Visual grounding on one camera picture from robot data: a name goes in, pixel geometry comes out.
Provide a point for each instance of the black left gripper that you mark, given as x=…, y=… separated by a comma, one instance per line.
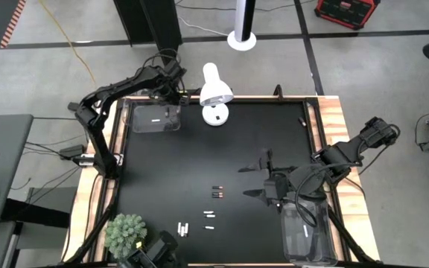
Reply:
x=171, y=78

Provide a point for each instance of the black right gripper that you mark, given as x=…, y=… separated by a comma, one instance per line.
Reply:
x=278, y=186

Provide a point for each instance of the black copper-top AAA battery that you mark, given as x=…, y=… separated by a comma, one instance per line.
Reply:
x=217, y=193
x=302, y=121
x=167, y=112
x=217, y=196
x=217, y=187

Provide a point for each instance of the clear plastic bin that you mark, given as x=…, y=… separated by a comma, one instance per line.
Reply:
x=311, y=245
x=151, y=124

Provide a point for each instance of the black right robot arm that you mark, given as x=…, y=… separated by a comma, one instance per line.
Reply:
x=348, y=149

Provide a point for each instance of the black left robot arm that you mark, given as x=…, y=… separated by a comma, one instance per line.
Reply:
x=101, y=149

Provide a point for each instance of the white desk lamp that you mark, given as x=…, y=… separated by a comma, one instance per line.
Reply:
x=214, y=89

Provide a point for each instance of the white pole with round base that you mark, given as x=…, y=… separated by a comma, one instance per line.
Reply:
x=241, y=41

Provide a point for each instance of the black partition panel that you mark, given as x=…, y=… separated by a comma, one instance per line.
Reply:
x=147, y=18

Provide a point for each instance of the black table clamp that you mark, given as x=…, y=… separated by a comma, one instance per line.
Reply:
x=278, y=93

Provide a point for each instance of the black power adapter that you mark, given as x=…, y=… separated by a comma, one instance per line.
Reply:
x=72, y=150
x=73, y=106

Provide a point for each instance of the green spiky plant ball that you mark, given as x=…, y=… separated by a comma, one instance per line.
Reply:
x=125, y=234

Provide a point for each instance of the grey desk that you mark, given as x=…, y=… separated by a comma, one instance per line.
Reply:
x=6, y=160

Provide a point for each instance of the red and black toolbox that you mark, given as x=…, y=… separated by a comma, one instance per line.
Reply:
x=345, y=13

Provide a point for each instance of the black aluminium table frame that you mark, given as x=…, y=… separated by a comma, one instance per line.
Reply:
x=309, y=101

